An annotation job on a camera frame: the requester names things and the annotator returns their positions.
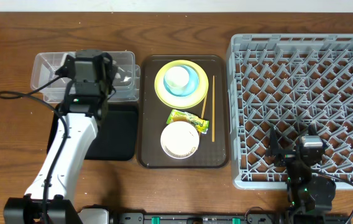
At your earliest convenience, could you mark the green yellow snack wrapper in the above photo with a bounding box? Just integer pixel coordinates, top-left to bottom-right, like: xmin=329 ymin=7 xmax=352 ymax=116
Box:
xmin=166 ymin=109 xmax=209 ymax=134

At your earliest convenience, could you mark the white rice bowl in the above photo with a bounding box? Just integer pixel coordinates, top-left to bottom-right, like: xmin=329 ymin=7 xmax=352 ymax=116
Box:
xmin=160 ymin=121 xmax=199 ymax=159

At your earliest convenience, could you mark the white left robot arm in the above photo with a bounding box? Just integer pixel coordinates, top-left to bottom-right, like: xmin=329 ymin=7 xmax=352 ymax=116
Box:
xmin=3 ymin=49 xmax=117 ymax=223

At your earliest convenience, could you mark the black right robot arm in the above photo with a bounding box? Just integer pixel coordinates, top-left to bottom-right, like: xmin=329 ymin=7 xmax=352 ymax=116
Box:
xmin=265 ymin=126 xmax=336 ymax=223

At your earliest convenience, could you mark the grey dishwasher rack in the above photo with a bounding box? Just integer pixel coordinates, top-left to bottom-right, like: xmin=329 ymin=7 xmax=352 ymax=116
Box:
xmin=226 ymin=34 xmax=353 ymax=190

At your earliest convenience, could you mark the black waste tray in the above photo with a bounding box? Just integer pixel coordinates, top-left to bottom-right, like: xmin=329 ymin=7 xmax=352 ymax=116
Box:
xmin=46 ymin=101 xmax=139 ymax=162

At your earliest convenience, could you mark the clear plastic bin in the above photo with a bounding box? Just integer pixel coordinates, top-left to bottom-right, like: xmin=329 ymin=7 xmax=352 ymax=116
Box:
xmin=30 ymin=51 xmax=140 ymax=104

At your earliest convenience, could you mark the dark brown tray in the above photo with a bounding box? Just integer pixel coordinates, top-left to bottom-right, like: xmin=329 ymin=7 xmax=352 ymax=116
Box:
xmin=137 ymin=55 xmax=230 ymax=169

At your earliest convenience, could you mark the right wooden chopstick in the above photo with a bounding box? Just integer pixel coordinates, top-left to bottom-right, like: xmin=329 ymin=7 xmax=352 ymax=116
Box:
xmin=211 ymin=75 xmax=215 ymax=142

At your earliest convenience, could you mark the wooden chopstick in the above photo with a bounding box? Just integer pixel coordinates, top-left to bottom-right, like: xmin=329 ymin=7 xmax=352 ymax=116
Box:
xmin=211 ymin=75 xmax=215 ymax=142
xmin=200 ymin=94 xmax=208 ymax=120

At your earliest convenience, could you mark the left wooden chopstick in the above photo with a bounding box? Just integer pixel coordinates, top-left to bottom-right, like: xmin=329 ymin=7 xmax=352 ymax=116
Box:
xmin=200 ymin=94 xmax=208 ymax=120

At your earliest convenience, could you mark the white cup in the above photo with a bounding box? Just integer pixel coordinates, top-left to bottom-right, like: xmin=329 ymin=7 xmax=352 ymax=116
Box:
xmin=164 ymin=66 xmax=190 ymax=90

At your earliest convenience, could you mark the yellow plate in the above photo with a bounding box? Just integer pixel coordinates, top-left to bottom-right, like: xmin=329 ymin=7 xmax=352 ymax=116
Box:
xmin=154 ymin=60 xmax=209 ymax=109

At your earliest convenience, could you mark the light blue bowl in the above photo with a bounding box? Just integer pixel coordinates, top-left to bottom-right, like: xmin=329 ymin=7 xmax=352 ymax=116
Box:
xmin=163 ymin=65 xmax=199 ymax=96

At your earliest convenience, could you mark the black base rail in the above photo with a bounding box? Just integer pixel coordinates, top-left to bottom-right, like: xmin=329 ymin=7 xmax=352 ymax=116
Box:
xmin=111 ymin=212 xmax=350 ymax=224

